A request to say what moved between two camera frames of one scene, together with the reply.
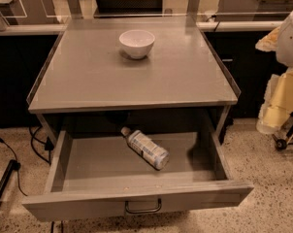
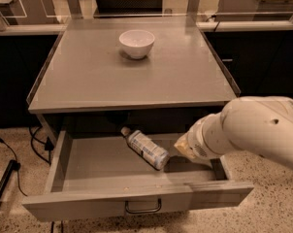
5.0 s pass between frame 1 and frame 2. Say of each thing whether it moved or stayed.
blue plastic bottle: stayed
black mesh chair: stayed
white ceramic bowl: stayed
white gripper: moved
